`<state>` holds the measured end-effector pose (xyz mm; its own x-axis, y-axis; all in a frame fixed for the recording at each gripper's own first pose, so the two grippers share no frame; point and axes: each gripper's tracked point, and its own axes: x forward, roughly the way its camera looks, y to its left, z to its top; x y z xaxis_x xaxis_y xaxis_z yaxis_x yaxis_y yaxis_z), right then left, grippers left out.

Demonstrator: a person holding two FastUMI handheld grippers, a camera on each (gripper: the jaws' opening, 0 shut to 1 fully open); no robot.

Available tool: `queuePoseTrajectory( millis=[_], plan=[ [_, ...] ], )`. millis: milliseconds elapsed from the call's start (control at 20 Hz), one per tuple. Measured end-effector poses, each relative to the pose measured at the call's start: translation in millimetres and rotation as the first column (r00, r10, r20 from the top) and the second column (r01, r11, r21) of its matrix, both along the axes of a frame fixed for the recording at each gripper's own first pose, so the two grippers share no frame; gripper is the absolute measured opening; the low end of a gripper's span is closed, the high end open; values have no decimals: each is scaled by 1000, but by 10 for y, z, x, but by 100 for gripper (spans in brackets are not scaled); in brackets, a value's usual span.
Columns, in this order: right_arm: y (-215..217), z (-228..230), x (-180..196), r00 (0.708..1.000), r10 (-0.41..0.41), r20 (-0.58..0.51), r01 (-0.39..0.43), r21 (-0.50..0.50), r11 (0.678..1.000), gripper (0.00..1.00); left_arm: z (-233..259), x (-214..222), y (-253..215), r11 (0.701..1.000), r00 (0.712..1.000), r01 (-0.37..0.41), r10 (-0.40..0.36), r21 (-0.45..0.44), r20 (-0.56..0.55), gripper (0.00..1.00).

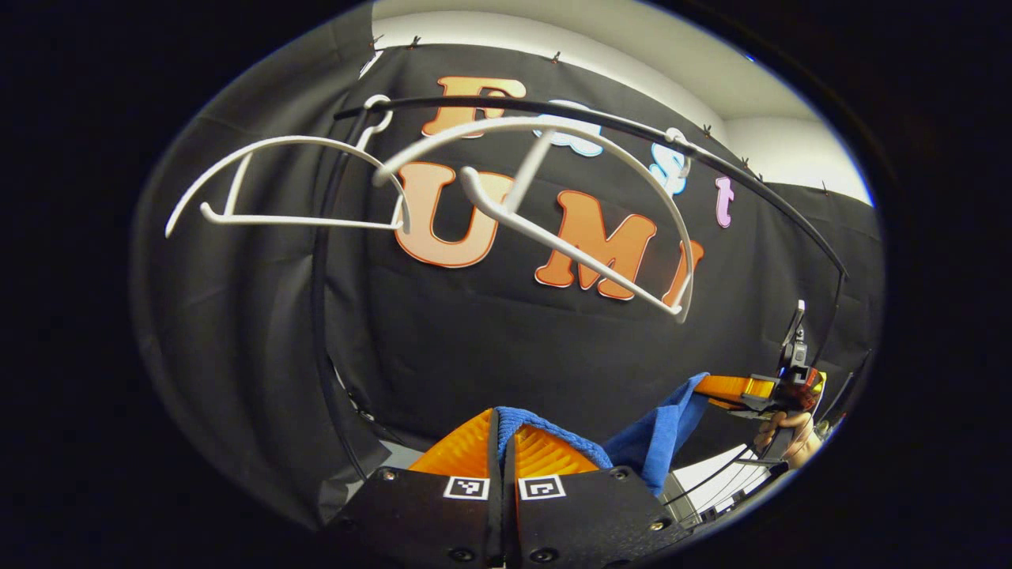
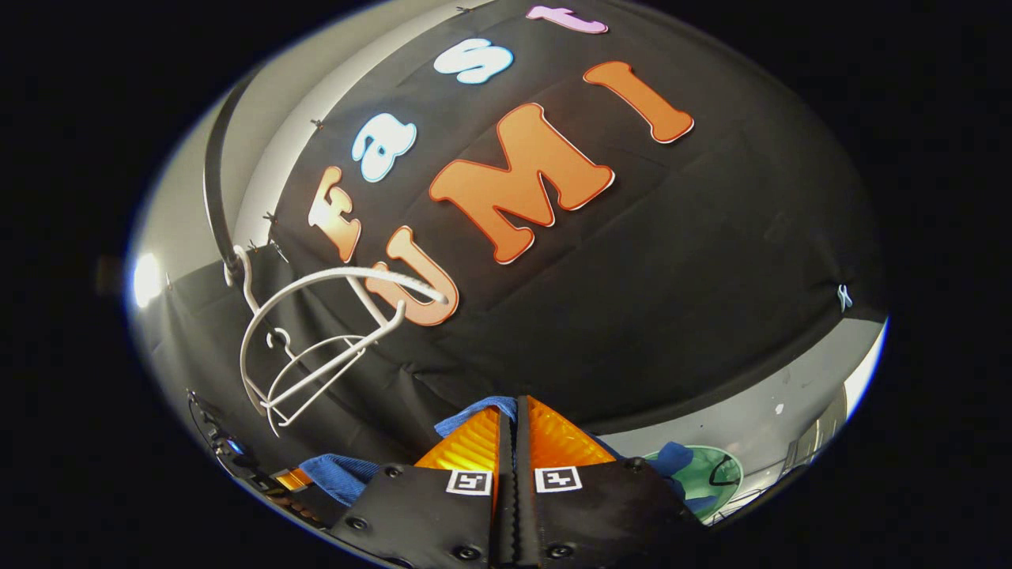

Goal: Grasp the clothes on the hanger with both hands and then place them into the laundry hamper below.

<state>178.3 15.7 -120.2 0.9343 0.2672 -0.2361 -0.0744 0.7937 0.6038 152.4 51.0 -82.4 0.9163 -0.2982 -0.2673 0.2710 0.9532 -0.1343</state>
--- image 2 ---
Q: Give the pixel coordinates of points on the black clothes rack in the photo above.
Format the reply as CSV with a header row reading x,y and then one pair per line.
x,y
212,182

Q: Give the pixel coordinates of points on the white clothes hanger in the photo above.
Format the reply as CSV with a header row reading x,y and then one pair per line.
x,y
340,340
356,271

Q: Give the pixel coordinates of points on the ceiling light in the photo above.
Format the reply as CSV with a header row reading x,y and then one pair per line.
x,y
146,278

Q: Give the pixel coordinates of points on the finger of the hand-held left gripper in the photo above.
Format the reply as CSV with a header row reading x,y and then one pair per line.
x,y
291,479

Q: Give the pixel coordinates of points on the green laundry hamper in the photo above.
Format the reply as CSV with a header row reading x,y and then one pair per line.
x,y
696,482

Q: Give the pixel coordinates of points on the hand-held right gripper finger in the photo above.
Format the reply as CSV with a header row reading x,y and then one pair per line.
x,y
522,506
504,506

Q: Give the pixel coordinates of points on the light blue clip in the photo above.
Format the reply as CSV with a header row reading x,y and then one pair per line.
x,y
844,296

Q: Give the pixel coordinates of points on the black backdrop cloth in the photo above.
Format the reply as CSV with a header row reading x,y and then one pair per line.
x,y
672,276

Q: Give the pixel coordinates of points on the grey cabinet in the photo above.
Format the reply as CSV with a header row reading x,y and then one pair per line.
x,y
814,438

